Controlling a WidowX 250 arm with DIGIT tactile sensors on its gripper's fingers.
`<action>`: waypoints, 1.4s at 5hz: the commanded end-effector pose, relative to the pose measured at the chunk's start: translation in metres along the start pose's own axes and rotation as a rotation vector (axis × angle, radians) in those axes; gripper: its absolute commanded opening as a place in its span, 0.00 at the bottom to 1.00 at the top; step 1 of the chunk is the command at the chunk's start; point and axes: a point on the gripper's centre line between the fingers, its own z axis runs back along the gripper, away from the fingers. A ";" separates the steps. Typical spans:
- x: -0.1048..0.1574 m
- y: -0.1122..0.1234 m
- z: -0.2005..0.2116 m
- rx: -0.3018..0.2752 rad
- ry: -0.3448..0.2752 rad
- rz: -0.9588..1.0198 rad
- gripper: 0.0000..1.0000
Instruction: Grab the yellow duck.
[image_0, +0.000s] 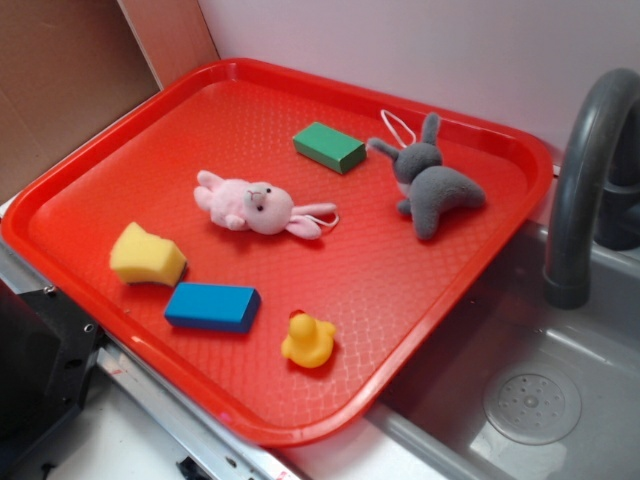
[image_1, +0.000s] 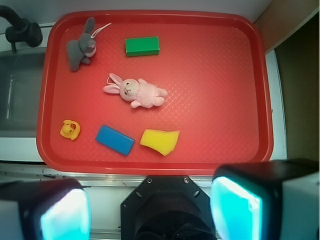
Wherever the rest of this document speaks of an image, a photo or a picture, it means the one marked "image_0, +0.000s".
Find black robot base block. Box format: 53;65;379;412
1;284;101;471

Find yellow rubber duck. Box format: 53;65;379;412
281;310;337;369

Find red plastic tray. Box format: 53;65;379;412
2;59;552;446

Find pink plush bunny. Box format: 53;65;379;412
194;170;339;240

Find green rectangular block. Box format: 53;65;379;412
292;122;367;175

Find blue rectangular block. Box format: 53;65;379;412
164;282;262;333

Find grey plush bunny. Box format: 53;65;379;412
367;113;486;241

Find yellow sponge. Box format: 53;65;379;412
109;222;188;287

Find grey plastic sink basin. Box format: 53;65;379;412
368;224;639;479

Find grey toy faucet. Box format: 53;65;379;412
543;68;639;309

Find brown cardboard panel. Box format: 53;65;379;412
1;1;219;201

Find silver metal rail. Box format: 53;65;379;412
0;239;311;480

